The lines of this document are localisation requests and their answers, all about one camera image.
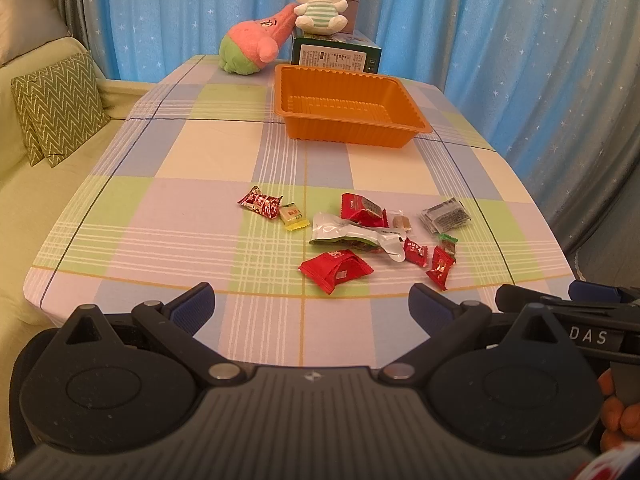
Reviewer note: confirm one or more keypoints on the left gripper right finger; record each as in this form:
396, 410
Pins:
451, 328

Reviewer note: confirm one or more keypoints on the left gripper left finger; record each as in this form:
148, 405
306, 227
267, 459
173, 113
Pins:
171, 328

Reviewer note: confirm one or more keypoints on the red long candy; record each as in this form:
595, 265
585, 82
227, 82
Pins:
442, 262

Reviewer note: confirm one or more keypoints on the small red candy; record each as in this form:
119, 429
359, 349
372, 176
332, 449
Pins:
416, 253

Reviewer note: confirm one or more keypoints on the grey sachet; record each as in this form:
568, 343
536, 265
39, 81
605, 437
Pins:
445, 216

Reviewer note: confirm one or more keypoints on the clear brown candy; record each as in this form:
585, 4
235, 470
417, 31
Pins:
399, 221

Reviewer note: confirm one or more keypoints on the large red packet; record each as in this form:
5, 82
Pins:
330, 269

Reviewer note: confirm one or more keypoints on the red patterned candy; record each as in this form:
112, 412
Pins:
265, 205

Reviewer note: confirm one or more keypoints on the red snack packet with label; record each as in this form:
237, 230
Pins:
360, 210

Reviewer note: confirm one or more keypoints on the yellow green candy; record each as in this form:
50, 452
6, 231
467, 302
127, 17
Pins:
292, 217

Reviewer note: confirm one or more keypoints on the silver snack pouch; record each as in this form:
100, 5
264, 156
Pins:
327, 228

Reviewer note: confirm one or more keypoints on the right hand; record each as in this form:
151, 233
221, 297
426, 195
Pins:
621, 422

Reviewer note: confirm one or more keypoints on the checked tablecloth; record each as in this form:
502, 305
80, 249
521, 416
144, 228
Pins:
160, 212

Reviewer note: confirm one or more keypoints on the light green sofa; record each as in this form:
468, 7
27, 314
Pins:
32, 198

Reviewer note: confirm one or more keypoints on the green zigzag cushion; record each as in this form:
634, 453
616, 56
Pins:
59, 108

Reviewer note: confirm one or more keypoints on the orange plastic tray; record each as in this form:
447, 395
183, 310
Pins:
318, 104

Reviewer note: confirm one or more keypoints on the blue star curtain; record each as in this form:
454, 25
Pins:
552, 85

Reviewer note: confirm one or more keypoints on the pink green plush toy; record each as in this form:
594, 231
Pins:
249, 46

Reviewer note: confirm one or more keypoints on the green carton box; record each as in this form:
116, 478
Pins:
353, 52

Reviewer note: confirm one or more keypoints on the beige cushion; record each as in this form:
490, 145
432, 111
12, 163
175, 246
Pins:
26, 25

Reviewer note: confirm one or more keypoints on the white bunny plush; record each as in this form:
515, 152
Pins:
321, 17

